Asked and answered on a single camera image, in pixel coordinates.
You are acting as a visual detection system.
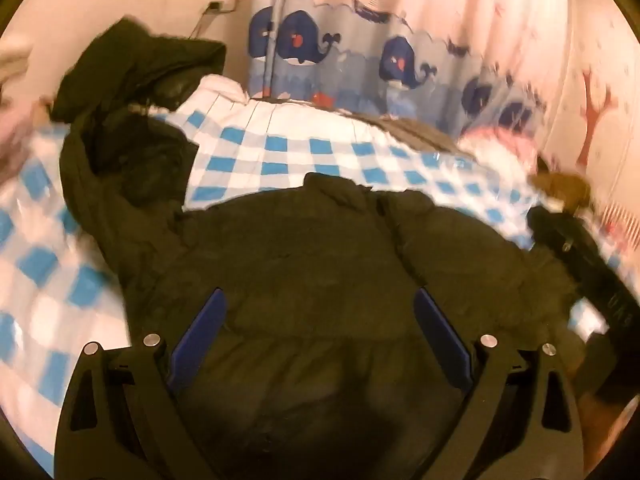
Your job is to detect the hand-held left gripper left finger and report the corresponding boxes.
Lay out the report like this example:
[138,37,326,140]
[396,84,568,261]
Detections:
[54,287,227,480]

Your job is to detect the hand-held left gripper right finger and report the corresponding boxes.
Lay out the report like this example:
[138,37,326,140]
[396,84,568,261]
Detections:
[414,287,587,480]

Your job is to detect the dark green puffer jacket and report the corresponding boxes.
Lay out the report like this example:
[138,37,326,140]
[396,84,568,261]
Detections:
[59,110,588,480]

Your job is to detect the person's right forearm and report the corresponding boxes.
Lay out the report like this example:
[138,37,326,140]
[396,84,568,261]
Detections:
[582,390,637,467]

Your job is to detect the red striped cloth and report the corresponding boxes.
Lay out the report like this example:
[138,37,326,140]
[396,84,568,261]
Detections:
[597,202,640,252]

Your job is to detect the brown plush toy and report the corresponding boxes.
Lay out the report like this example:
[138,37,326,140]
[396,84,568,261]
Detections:
[530,170,593,209]

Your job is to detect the pink white cloth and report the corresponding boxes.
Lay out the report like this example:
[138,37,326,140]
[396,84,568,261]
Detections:
[457,125,538,162]

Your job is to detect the blue white checkered bed sheet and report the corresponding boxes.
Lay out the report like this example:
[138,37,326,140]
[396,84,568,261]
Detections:
[0,74,640,463]

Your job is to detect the pale pink cloth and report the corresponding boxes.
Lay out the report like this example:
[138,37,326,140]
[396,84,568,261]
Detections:
[0,94,52,181]

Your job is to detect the black garment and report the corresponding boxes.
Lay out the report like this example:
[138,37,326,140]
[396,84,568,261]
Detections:
[50,16,228,123]

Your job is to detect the whale print curtain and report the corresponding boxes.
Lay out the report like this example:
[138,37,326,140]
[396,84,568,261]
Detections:
[247,0,573,137]

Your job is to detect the grey pole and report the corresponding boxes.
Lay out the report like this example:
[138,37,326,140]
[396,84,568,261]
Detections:
[265,0,293,97]

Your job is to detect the cream fluffy cloth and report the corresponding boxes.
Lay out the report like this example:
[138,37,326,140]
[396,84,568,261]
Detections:
[0,42,34,84]

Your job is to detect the red tree wall sticker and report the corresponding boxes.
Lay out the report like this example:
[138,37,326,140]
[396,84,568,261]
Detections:
[575,70,619,167]

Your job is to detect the dark cable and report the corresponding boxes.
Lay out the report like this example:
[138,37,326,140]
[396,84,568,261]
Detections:
[187,6,215,41]

